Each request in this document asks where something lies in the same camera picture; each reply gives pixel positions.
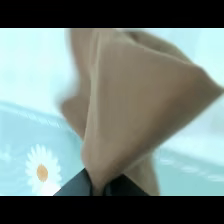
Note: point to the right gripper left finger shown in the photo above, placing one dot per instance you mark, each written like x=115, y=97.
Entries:
x=76, y=186

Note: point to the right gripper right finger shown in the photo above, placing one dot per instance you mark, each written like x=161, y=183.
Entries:
x=125, y=187

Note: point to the brown shirt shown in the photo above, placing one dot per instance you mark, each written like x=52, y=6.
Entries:
x=133, y=100

